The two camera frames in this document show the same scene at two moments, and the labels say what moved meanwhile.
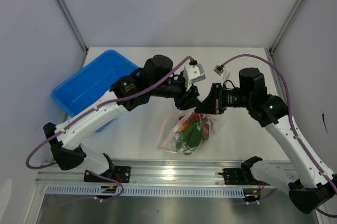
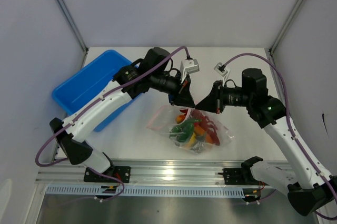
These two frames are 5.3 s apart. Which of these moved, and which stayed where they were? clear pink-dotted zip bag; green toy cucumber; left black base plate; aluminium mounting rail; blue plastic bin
Moved: green toy cucumber; clear pink-dotted zip bag
Stayed: blue plastic bin; aluminium mounting rail; left black base plate
